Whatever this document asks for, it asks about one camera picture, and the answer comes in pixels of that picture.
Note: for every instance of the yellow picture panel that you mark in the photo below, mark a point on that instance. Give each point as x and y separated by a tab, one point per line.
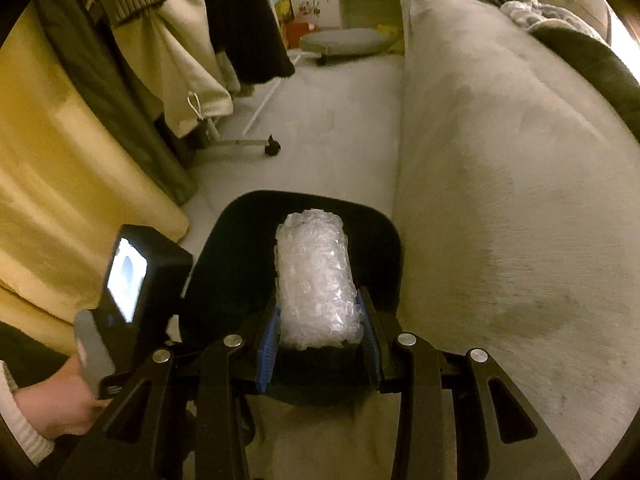
282	10

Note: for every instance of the blue patterned duvet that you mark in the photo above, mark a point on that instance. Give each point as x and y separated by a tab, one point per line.
545	12

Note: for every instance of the beige hoodie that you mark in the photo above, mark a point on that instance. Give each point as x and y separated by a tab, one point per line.
185	60

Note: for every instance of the bubble wrap roll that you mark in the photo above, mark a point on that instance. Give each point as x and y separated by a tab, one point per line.
315	280

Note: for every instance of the black hanging garment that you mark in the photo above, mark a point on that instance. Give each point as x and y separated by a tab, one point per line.
245	25

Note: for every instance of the person's left hand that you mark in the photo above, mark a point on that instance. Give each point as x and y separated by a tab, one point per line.
55	405

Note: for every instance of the person's left forearm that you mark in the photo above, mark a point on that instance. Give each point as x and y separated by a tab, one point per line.
22	435

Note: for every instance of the white clothes rack base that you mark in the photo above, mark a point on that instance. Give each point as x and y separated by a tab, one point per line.
240	142

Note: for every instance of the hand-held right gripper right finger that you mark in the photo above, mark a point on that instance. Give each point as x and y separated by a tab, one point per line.
371	347

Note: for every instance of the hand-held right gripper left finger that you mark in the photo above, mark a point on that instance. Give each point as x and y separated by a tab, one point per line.
267	355

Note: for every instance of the dark grey fleece blanket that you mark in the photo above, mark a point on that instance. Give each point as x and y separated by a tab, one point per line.
590	70

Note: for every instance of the olive jacket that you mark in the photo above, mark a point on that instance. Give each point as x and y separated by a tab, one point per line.
110	110

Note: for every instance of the grey bed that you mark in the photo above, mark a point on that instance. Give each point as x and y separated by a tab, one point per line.
500	185

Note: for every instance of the yellow curtain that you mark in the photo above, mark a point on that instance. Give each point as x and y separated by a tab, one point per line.
60	185

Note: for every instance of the grey cushion stool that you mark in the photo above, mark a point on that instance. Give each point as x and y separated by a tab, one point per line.
345	42

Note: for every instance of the red object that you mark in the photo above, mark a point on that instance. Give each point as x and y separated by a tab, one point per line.
300	32

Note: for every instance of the yellow bag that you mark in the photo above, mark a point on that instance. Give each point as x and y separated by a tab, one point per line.
387	35

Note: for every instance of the black plastic waste bin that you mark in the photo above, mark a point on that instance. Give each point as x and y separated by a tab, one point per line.
235	260

